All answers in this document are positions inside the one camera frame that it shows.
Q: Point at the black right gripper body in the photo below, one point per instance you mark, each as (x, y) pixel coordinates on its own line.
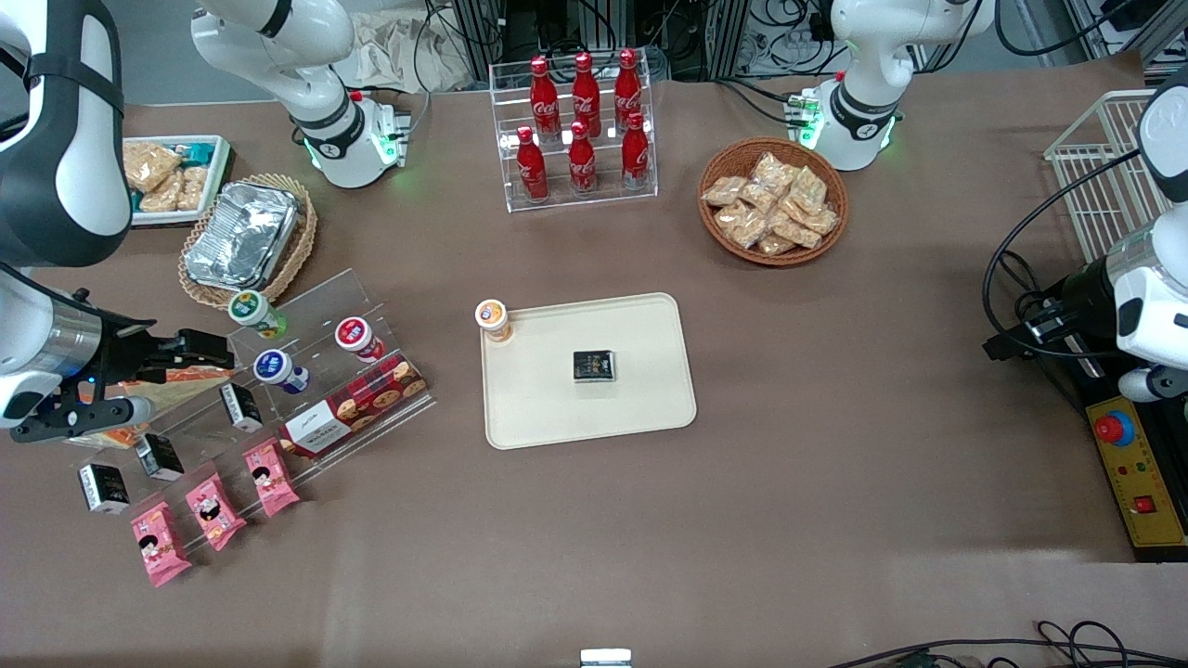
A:
(125, 351)

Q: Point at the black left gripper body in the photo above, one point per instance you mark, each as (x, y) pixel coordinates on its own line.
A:
(1082, 295)

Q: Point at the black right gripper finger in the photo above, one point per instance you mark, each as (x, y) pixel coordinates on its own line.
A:
(200, 341)
(209, 360)

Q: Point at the plastic triangle sandwich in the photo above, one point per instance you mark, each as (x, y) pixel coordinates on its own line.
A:
(116, 438)
(186, 394)

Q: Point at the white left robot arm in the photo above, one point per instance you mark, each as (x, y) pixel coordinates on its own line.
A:
(863, 56)

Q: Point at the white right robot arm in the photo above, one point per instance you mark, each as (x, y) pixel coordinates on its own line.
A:
(306, 56)

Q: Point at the cream plastic tray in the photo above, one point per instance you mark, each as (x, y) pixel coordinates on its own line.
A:
(603, 417)

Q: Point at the small black box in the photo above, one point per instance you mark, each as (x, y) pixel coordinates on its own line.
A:
(242, 408)
(160, 456)
(594, 366)
(104, 489)

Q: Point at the green capped small bottle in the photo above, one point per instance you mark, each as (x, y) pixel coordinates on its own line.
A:
(249, 308)

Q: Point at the blue capped small bottle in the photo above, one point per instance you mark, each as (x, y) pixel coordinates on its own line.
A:
(274, 366)

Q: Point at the silver foil container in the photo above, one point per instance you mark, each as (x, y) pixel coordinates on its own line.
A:
(241, 237)

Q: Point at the clear acrylic stepped shelf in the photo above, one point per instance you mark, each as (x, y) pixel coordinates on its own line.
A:
(316, 306)

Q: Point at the pink snack pack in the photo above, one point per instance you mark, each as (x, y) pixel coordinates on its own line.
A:
(271, 478)
(215, 512)
(160, 547)

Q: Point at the oval light wicker basket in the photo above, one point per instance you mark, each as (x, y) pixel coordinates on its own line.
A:
(297, 250)

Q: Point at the red capped small bottle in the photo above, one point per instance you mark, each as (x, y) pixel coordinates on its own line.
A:
(354, 332)

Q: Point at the clear wrapped beige snack pack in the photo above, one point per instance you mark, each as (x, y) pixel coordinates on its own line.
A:
(772, 172)
(820, 221)
(742, 224)
(807, 188)
(148, 165)
(759, 197)
(193, 186)
(796, 232)
(162, 197)
(724, 191)
(775, 244)

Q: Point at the red tartan cookie box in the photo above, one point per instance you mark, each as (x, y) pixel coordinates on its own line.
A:
(357, 404)

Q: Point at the white rectangular bin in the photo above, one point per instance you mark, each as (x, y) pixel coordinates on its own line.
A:
(221, 176)

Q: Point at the yellow emergency stop box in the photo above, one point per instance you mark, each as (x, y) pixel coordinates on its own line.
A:
(1146, 482)

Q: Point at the teal snack pack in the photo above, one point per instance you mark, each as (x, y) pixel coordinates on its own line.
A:
(200, 153)

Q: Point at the orange capped small bottle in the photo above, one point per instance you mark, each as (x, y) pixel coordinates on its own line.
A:
(492, 315)

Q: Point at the round brown wicker basket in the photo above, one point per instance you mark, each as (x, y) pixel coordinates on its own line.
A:
(831, 167)

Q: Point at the red cola bottle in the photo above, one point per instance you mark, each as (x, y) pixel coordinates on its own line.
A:
(586, 93)
(532, 167)
(636, 153)
(544, 97)
(582, 162)
(628, 88)

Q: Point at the clear acrylic bottle rack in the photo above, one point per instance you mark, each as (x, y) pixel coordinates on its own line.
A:
(580, 202)

